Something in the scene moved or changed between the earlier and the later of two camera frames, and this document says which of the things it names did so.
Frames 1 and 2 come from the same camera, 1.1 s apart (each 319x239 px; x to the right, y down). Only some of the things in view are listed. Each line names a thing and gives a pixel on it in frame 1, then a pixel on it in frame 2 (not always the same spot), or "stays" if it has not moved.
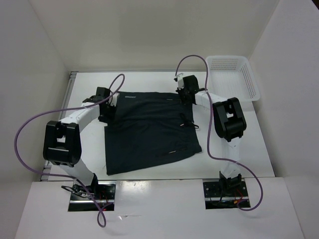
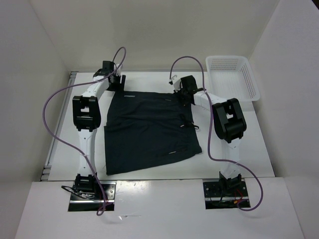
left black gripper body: [109, 115] -> [116, 86]
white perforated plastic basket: [229, 76] stays
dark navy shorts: [149, 128] stays
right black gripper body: [183, 94] stays
